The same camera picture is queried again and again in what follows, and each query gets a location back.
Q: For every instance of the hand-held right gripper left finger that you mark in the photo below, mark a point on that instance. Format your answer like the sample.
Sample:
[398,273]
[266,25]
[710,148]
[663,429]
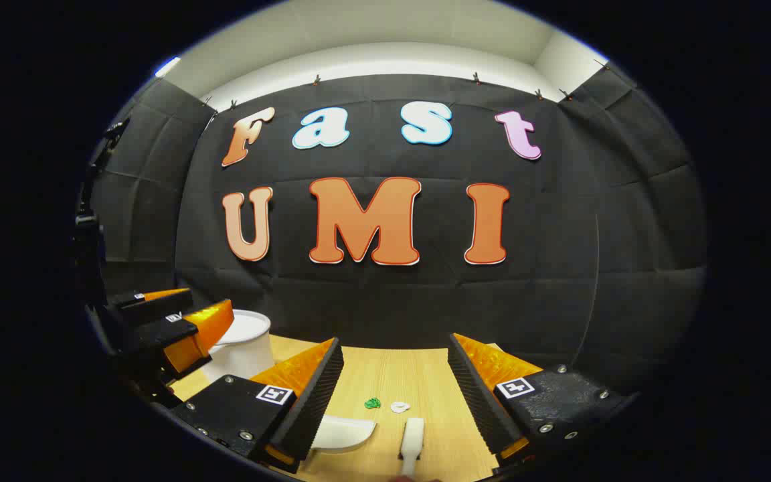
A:
[312,402]

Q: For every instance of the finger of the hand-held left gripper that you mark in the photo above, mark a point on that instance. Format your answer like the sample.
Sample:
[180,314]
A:
[175,331]
[151,304]

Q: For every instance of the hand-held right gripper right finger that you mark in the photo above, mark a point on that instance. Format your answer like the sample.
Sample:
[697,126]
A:
[476,395]

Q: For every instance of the white dustpan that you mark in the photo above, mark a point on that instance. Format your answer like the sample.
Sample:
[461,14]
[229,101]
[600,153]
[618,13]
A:
[342,434]

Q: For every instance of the green paper ball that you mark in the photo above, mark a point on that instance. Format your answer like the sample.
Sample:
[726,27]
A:
[373,403]

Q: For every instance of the white ribbed garbage bin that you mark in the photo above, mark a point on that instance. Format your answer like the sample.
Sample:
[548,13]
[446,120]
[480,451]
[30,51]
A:
[241,348]

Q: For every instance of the small white broom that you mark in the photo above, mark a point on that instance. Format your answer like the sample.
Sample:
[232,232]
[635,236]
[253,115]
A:
[412,435]

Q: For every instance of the white paper ball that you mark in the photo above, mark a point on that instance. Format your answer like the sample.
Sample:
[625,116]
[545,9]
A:
[399,406]

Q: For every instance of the wooden desktop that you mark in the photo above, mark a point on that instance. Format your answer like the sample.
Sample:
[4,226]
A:
[399,375]

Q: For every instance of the ceiling light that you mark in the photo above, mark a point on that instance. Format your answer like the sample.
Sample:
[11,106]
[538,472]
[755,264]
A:
[167,66]

